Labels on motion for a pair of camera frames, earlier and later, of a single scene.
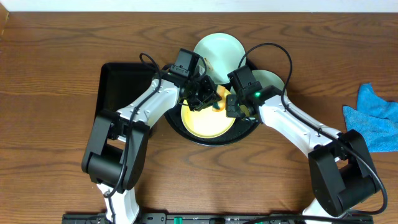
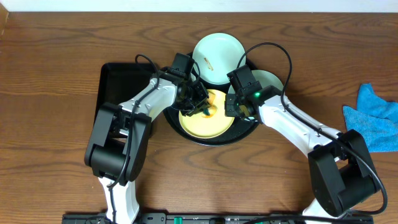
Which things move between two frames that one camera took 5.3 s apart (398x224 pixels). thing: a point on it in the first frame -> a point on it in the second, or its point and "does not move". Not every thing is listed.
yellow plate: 205,122 does not move
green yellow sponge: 219,106 -> 211,111
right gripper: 230,112 does not move
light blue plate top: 222,53 does not move
